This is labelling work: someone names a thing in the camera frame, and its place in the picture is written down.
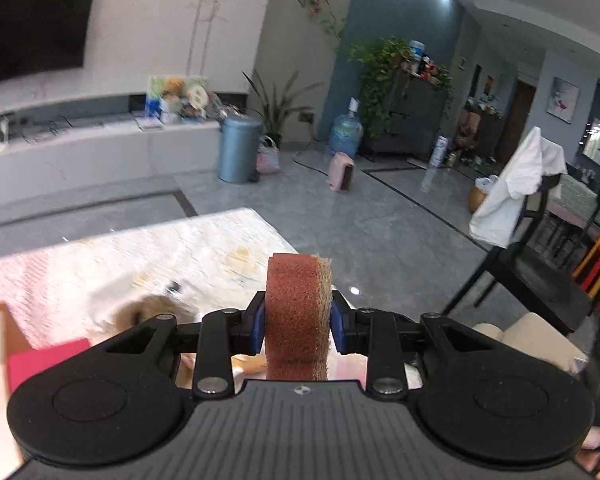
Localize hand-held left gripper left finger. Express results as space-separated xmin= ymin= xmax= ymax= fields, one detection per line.
xmin=87 ymin=290 xmax=267 ymax=401

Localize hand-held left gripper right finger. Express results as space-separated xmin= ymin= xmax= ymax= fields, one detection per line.
xmin=330 ymin=290 xmax=511 ymax=401

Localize red-brown scouring sponge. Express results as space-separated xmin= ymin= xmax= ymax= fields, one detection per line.
xmin=265 ymin=252 xmax=333 ymax=382

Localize brown plush toy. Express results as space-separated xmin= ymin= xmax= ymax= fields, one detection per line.
xmin=111 ymin=294 xmax=201 ymax=333

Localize pink space heater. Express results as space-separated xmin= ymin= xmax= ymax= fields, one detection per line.
xmin=326 ymin=152 xmax=356 ymax=192

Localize white cloth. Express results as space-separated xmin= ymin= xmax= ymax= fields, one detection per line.
xmin=87 ymin=280 xmax=146 ymax=331

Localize pink tote bag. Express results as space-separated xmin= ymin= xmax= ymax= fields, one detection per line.
xmin=256 ymin=135 xmax=281 ymax=175

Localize blue trash bin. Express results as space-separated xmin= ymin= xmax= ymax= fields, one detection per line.
xmin=217 ymin=114 xmax=263 ymax=184

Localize brown round vase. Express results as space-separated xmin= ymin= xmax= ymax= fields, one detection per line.
xmin=469 ymin=182 xmax=491 ymax=213

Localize blue water jug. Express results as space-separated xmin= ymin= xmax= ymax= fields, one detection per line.
xmin=327 ymin=97 xmax=365 ymax=157

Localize cream cushion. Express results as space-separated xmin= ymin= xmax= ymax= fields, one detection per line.
xmin=472 ymin=311 xmax=588 ymax=376

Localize white cylindrical canister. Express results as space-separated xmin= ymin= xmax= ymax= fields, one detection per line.
xmin=430 ymin=135 xmax=451 ymax=167

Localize black chair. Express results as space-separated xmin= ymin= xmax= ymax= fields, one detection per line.
xmin=442 ymin=170 xmax=596 ymax=333

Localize white plastic bag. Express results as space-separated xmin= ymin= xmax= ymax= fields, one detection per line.
xmin=474 ymin=174 xmax=501 ymax=196

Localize long-leaf potted plant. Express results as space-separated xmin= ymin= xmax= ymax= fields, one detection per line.
xmin=242 ymin=67 xmax=315 ymax=148

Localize pink box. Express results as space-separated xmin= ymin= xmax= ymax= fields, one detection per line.
xmin=7 ymin=338 xmax=91 ymax=396

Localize dark grey cabinet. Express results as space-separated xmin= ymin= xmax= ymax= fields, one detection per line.
xmin=362 ymin=67 xmax=453 ymax=161

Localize white garment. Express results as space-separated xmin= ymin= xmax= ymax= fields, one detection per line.
xmin=469 ymin=126 xmax=568 ymax=248

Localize white round plush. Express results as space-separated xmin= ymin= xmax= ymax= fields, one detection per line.
xmin=185 ymin=84 xmax=211 ymax=116

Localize white television console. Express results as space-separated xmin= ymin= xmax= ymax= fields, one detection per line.
xmin=0 ymin=91 xmax=223 ymax=211

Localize teddy bear bouquet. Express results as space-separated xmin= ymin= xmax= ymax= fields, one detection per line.
xmin=160 ymin=76 xmax=186 ymax=123

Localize leafy green trailing plant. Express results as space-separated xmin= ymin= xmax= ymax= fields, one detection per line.
xmin=347 ymin=36 xmax=416 ymax=138

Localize toys on tv bench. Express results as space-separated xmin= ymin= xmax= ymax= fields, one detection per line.
xmin=146 ymin=75 xmax=208 ymax=111

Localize dark wooden door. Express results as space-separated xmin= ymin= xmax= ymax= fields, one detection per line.
xmin=495 ymin=80 xmax=537 ymax=166

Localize black television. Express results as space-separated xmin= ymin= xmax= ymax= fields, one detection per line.
xmin=0 ymin=0 xmax=103 ymax=86

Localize black floor cable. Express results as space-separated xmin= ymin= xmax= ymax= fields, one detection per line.
xmin=292 ymin=142 xmax=331 ymax=173

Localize pale blue wall picture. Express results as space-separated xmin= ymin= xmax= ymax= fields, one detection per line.
xmin=547 ymin=76 xmax=581 ymax=123

